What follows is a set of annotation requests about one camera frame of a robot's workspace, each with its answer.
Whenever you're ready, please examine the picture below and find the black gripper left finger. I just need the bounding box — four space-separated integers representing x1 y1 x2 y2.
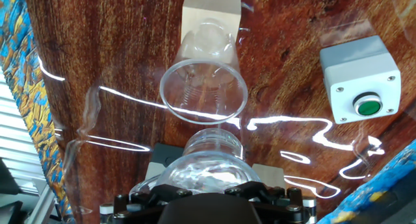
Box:
99 184 196 224

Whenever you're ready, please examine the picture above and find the aluminium frame post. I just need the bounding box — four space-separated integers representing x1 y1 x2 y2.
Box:
25 183 57 224

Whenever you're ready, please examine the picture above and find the green push button box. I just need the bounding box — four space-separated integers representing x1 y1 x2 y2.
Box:
319 34 402 125

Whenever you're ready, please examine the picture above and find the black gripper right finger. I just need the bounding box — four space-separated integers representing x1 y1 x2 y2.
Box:
224 180 319 224

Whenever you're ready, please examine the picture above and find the light wooden cube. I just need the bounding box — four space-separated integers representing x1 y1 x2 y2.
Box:
180 0 242 45
252 163 287 190

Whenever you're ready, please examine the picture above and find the glossy wood grain mat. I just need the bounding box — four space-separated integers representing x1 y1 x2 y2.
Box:
22 0 416 224

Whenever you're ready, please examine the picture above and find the clear empty plastic cup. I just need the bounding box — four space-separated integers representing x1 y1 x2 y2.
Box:
159 18 249 126

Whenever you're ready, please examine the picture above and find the clear mug with water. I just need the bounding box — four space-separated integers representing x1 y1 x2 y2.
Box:
129 127 263 201

